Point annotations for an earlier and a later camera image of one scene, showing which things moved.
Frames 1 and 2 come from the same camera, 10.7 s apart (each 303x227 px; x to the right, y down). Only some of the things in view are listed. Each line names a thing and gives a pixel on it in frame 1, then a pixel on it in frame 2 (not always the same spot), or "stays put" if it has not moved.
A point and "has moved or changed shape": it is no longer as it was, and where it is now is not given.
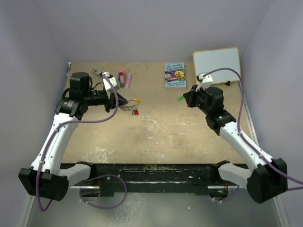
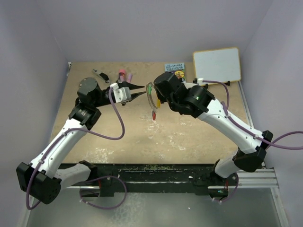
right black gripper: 190,95 to 162,99
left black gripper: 111,103 to 129,85
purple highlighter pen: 128,81 stays put
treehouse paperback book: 175,76 stays put
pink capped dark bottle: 121,77 stays put
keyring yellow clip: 129,108 to 148,90
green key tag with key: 180,98 has moved or changed shape
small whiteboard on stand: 208,61 stays put
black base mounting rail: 202,178 stays put
